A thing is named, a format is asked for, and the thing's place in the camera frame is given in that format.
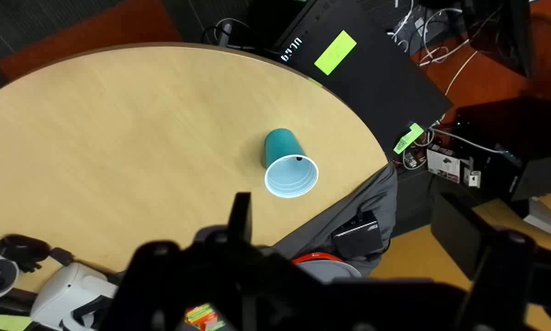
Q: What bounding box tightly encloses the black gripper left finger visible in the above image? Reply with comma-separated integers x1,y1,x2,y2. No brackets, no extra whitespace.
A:
226,191,253,244

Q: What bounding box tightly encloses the teal plastic cup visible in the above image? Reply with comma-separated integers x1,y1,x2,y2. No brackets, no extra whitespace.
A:
260,127,321,200

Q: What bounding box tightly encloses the grey cloth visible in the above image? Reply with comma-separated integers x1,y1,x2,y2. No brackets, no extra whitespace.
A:
273,163,400,279

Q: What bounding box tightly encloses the black strap accessory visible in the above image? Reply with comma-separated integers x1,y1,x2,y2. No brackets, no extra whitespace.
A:
0,233,53,272

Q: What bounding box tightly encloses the red box with colourful cards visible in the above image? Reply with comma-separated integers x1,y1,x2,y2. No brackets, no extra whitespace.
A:
183,303,226,331

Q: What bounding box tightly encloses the large green sticky note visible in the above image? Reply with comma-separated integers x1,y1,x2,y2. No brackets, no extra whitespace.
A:
312,29,358,77

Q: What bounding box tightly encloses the pale green paper note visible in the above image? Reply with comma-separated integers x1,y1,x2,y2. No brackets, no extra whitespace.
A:
0,312,33,331

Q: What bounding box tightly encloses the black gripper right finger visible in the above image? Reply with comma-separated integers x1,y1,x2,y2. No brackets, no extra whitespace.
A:
429,191,499,283

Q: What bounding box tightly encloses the small green sticky note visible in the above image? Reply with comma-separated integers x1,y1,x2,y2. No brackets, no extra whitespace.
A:
391,121,426,156

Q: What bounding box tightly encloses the red round tray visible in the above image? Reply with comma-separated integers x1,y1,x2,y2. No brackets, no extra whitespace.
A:
290,250,345,266

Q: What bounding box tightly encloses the white VR headset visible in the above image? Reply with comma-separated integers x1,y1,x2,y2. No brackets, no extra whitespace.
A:
29,261,119,331

